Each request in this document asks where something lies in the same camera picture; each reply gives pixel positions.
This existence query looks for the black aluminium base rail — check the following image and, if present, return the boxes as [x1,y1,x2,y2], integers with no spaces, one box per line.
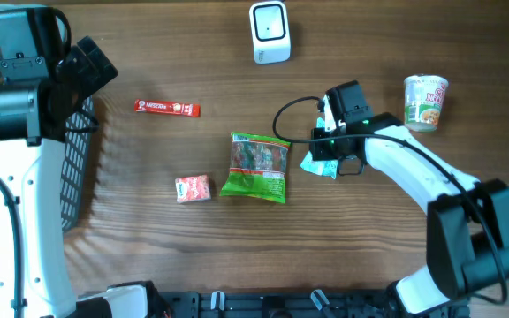
[158,290,409,318]

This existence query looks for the light teal packet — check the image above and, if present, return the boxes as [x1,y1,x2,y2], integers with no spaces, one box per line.
[300,117,340,180]

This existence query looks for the red Nescafe coffee stick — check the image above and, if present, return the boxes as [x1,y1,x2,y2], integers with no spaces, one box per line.
[134,99,201,117]

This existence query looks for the green gummy candy bag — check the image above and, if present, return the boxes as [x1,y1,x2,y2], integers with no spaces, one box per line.
[220,132,291,204]

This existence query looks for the white chicken cup noodles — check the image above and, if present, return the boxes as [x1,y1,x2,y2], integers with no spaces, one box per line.
[404,74,449,132]

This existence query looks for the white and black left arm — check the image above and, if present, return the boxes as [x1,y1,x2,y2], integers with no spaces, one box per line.
[0,6,149,317]

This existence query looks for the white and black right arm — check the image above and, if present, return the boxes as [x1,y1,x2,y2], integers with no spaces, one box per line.
[309,81,509,316]

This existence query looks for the small orange juice carton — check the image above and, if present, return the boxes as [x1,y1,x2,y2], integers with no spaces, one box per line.
[175,175,211,203]

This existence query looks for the white cube barcode scanner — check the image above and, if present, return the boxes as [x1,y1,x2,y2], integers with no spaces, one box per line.
[249,1,292,64]

